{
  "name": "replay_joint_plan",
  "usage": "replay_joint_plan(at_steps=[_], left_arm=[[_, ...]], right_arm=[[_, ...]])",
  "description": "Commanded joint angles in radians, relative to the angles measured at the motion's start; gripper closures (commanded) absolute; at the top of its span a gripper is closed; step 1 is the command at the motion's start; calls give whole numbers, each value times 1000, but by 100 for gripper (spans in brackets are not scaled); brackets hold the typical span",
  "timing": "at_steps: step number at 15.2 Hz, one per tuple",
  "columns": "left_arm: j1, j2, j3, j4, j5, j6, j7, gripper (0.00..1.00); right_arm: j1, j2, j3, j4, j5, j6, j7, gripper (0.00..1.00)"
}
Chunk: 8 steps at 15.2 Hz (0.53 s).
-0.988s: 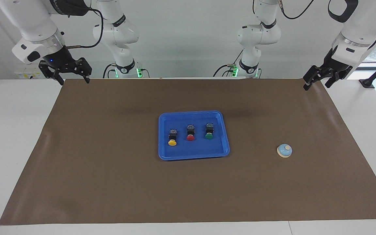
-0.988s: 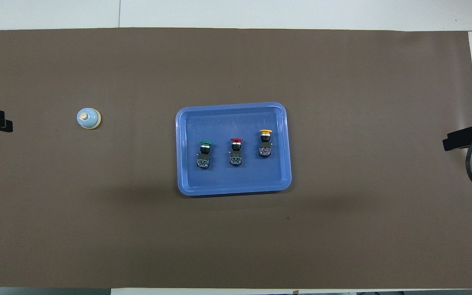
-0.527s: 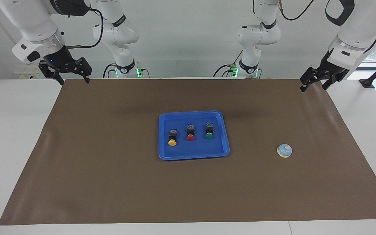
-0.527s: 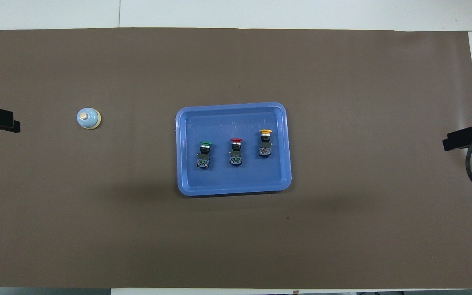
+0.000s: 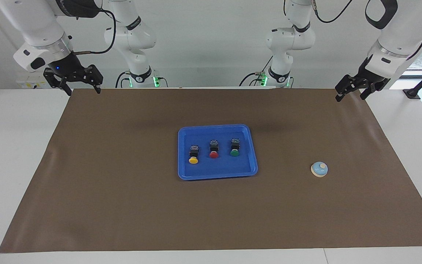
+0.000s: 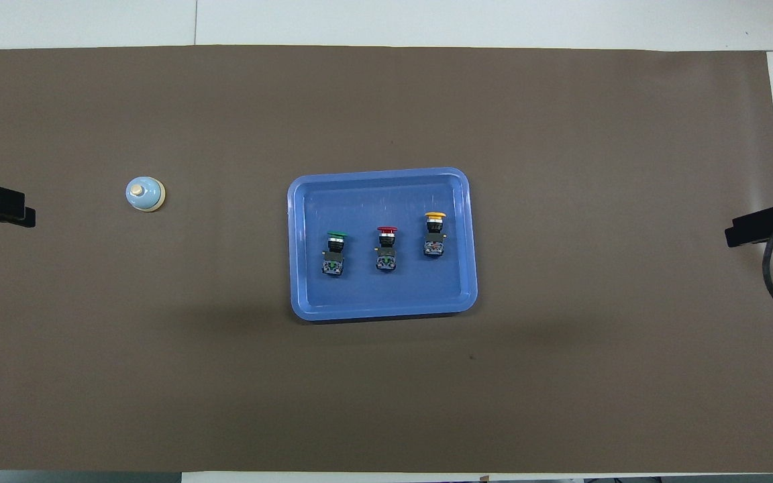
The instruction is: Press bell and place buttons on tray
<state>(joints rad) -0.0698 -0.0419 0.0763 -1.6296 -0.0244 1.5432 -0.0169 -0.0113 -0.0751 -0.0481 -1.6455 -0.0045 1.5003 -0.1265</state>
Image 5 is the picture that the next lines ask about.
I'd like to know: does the light blue service bell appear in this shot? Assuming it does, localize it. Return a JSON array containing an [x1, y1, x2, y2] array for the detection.
[[311, 161, 329, 178]]

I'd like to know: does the yellow push button switch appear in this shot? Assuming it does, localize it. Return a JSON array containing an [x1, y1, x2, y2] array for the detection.
[[188, 144, 200, 165]]

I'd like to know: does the blue plastic tray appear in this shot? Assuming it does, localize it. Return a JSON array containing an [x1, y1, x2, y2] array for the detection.
[[177, 124, 259, 181]]

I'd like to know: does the brown table mat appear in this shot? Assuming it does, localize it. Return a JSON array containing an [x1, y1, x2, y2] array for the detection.
[[0, 87, 422, 253]]

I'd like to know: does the black right base cable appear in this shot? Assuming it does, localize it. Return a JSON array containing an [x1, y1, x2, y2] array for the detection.
[[115, 71, 133, 88]]

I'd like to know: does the black base cable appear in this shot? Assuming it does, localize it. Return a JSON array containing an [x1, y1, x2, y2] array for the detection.
[[115, 71, 133, 88], [239, 55, 274, 87]]

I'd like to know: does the white wall socket box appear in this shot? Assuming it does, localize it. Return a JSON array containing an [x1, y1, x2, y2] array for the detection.
[[16, 71, 50, 89]]

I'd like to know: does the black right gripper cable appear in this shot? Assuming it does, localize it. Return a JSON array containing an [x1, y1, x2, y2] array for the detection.
[[75, 8, 117, 55]]

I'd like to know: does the black printed velcro strap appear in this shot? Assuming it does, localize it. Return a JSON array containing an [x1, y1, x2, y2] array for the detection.
[[55, 0, 78, 13]]

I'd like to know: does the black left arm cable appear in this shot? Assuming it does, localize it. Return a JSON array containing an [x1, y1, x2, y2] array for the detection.
[[313, 0, 352, 22]]

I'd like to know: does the black left base cable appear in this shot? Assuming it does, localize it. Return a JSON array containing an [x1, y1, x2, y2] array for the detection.
[[239, 55, 274, 87]]

